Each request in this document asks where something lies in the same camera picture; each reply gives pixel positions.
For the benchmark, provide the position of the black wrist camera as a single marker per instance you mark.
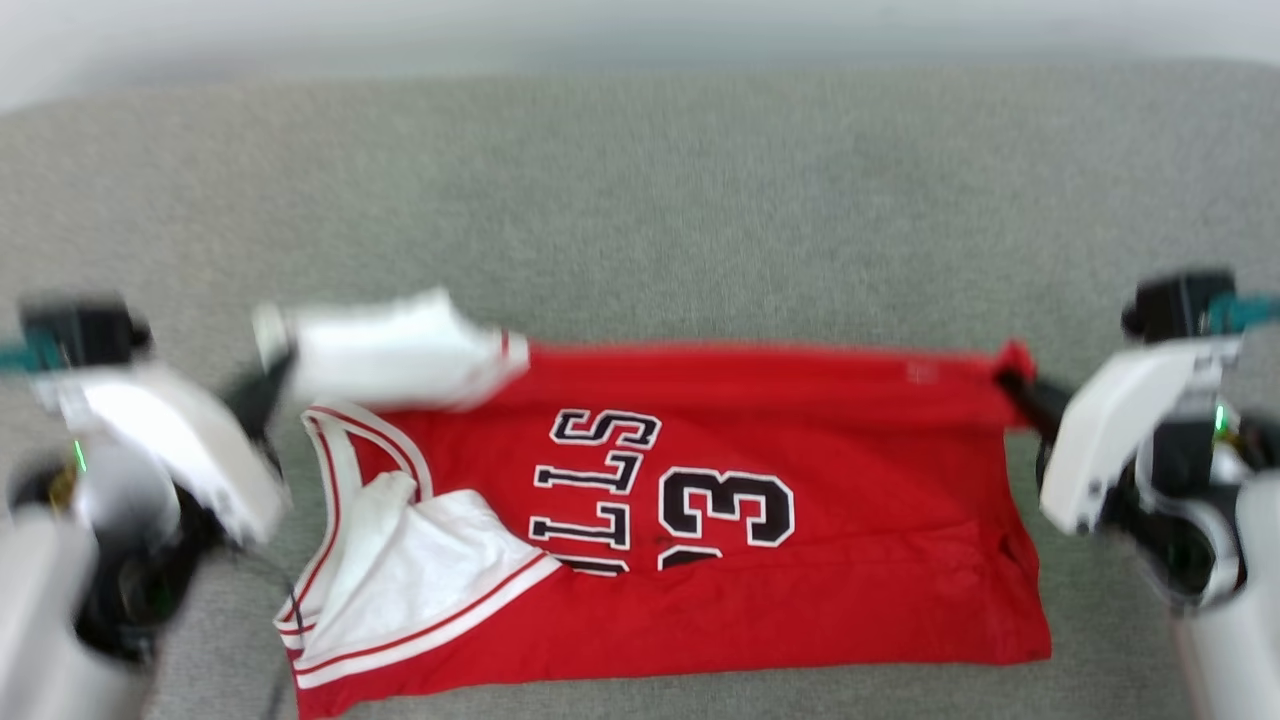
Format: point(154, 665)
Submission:
point(85, 330)
point(1175, 305)

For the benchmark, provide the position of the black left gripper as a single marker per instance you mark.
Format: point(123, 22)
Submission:
point(140, 600)

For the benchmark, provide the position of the red white basketball jersey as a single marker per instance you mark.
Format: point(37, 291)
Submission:
point(800, 580)

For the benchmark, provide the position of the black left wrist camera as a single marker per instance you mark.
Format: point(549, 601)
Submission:
point(85, 330)

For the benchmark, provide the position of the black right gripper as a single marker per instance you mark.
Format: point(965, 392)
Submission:
point(1185, 540)

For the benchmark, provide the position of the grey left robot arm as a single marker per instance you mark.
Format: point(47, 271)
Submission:
point(40, 620)

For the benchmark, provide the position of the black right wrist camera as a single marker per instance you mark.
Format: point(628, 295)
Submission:
point(1175, 305)

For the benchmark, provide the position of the white left camera bracket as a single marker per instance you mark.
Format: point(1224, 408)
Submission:
point(180, 440)

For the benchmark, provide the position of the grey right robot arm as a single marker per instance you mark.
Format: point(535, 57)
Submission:
point(1240, 660)

